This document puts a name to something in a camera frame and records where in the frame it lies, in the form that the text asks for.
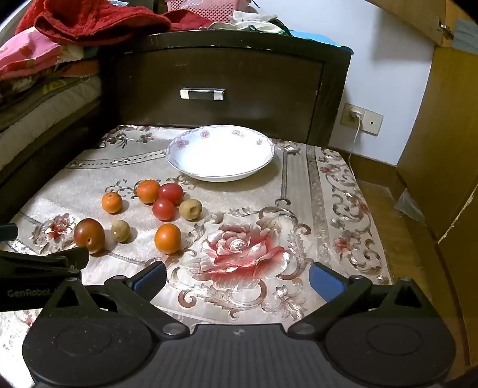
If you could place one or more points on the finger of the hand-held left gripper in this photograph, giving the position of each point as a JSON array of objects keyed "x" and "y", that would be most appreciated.
[
  {"x": 7, "y": 232},
  {"x": 48, "y": 263}
]

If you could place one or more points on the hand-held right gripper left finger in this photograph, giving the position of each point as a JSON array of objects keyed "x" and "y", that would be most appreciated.
[{"x": 151, "y": 277}]

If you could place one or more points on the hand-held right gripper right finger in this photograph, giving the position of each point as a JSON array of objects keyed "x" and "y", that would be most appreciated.
[{"x": 325, "y": 280}]

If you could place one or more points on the small orange tangerine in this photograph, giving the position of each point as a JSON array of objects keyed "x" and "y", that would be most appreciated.
[
  {"x": 148, "y": 191},
  {"x": 168, "y": 238},
  {"x": 111, "y": 202}
]

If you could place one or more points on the large dark red tomato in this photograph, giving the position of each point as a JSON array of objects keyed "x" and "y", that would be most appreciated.
[{"x": 89, "y": 235}]

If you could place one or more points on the brown longan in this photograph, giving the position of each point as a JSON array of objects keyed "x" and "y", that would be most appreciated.
[
  {"x": 190, "y": 209},
  {"x": 120, "y": 231}
]

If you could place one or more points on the red cherry tomato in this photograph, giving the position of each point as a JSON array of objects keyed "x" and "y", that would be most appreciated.
[
  {"x": 163, "y": 209},
  {"x": 171, "y": 193}
]

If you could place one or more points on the white floral-rimmed plate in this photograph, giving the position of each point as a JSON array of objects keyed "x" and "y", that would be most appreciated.
[{"x": 220, "y": 156}]

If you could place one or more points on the floral beige tablecloth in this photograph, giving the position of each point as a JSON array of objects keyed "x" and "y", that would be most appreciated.
[{"x": 239, "y": 209}]

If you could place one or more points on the patterned folded quilt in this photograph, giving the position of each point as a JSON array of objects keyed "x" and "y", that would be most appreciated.
[{"x": 48, "y": 84}]

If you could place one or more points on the pink floral cloth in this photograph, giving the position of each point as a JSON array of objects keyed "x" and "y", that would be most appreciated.
[{"x": 26, "y": 52}]

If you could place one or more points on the wooden wardrobe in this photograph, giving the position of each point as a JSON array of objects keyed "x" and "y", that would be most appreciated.
[{"x": 448, "y": 130}]

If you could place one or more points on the dark wooden nightstand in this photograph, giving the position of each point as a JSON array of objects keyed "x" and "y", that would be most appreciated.
[{"x": 239, "y": 71}]

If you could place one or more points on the red knitted blanket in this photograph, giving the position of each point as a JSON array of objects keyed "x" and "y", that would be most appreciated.
[{"x": 93, "y": 22}]

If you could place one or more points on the blue mat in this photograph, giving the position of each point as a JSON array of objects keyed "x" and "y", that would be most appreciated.
[{"x": 321, "y": 39}]

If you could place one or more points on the white crumpled cloth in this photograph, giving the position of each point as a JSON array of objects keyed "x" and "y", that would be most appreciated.
[{"x": 250, "y": 22}]

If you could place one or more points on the pink plastic basket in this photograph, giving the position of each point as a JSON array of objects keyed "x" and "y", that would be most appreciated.
[{"x": 205, "y": 7}]

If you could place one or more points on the metal door hinge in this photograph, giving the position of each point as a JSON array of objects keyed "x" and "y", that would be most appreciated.
[{"x": 445, "y": 29}]

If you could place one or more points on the grey blue cloth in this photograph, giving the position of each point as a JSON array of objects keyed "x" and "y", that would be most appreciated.
[{"x": 466, "y": 33}]

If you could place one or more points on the white wall socket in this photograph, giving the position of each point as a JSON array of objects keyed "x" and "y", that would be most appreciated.
[{"x": 368, "y": 121}]

